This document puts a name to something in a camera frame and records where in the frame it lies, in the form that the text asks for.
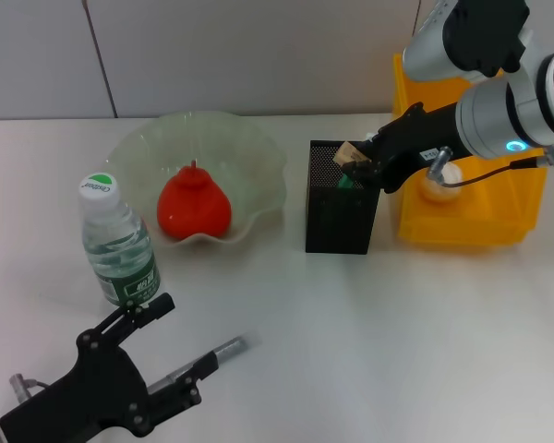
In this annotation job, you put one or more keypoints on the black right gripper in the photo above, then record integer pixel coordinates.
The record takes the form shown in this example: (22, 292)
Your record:
(415, 138)

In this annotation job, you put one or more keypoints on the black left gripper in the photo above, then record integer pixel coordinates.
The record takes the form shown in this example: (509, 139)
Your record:
(83, 397)

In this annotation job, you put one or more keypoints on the silver marker pen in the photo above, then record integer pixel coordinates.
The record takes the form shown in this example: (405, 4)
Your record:
(231, 348)

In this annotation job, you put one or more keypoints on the white paper ball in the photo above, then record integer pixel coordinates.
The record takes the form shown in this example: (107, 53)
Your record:
(443, 191)

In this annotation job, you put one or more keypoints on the clear water bottle green label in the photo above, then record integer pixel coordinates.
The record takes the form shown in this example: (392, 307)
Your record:
(115, 240)

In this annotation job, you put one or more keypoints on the red pear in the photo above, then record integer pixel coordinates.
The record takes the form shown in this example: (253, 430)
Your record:
(194, 207)

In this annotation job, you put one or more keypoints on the black mesh pen holder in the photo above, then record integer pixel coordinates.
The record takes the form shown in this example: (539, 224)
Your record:
(341, 221)

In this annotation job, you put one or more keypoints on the translucent green wavy glass plate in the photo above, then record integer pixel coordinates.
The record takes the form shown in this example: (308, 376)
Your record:
(249, 161)

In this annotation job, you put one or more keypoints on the yellow plastic storage bin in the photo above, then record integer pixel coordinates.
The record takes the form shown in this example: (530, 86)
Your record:
(466, 221)

